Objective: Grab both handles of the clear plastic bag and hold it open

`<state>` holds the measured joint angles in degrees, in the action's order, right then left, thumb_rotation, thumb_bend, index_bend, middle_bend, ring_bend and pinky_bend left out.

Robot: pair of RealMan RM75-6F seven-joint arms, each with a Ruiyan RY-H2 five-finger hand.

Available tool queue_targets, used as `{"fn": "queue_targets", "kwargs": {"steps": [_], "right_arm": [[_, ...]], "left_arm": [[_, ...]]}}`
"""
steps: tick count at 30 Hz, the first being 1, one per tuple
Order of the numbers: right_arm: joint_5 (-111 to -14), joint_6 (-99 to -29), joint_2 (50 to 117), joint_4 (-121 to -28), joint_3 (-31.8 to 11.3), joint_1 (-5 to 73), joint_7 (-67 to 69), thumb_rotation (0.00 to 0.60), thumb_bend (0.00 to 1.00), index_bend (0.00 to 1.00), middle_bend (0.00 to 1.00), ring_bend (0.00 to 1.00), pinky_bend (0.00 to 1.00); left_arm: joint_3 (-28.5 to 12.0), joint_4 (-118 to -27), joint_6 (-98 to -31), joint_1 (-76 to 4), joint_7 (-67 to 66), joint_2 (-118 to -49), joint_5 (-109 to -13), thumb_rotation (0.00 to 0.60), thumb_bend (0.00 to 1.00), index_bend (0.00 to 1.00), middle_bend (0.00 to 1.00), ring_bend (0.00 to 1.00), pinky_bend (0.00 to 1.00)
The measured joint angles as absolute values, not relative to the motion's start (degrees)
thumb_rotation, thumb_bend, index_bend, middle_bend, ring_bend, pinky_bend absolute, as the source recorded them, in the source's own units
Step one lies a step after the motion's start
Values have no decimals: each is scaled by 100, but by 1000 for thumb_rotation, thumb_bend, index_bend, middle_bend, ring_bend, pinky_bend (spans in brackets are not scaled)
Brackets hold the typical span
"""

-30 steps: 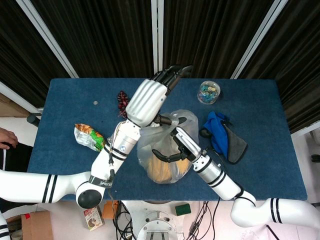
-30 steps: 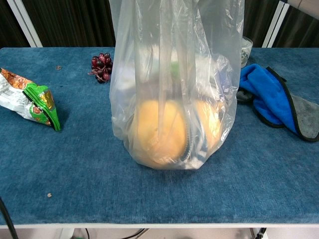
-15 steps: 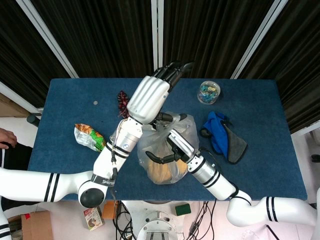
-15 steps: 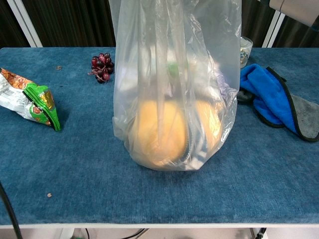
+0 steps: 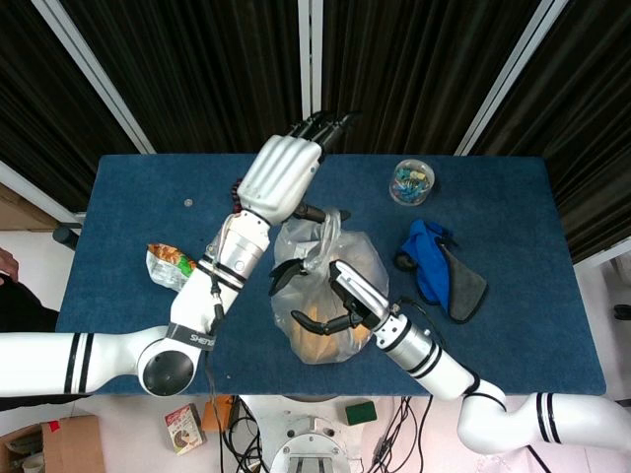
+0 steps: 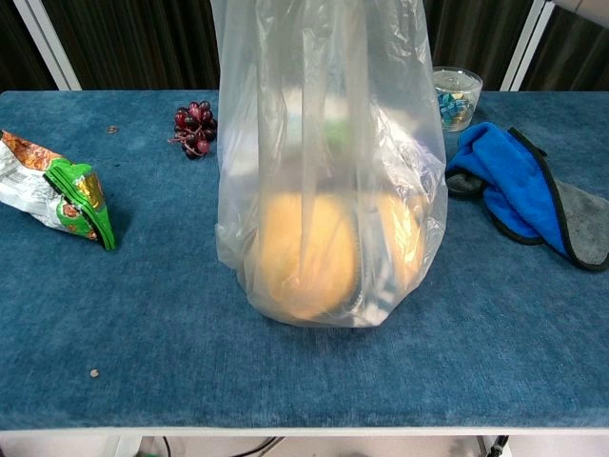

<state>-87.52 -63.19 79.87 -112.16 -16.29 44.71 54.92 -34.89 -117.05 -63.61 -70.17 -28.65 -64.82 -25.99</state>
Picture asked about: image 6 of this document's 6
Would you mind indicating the blue grey microfibre cloth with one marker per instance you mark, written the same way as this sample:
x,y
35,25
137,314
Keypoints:
x,y
518,190

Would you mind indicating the green orange snack packet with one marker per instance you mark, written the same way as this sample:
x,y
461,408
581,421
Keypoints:
x,y
52,190

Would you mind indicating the large round yellow bun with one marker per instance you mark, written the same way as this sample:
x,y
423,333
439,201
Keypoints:
x,y
309,257

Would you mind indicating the blue felt table cover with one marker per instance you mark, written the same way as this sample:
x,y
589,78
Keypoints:
x,y
190,371

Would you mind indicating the dark pleated curtain panel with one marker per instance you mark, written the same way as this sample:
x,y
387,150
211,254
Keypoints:
x,y
571,57
19,52
143,43
476,33

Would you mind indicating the blue white striped packet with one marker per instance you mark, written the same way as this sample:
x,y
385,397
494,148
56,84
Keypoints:
x,y
368,285

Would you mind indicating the white frame post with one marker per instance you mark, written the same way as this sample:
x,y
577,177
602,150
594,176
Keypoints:
x,y
47,45
525,47

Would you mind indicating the clear jar of binder clips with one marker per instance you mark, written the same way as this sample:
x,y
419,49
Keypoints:
x,y
459,102

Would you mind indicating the smaller round yellow bun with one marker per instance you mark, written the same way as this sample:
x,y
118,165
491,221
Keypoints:
x,y
404,233

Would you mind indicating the dark red grape bunch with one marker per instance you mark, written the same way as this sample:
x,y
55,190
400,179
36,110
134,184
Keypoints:
x,y
195,126

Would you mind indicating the clear plastic bag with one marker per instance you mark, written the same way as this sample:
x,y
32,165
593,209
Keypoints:
x,y
309,143

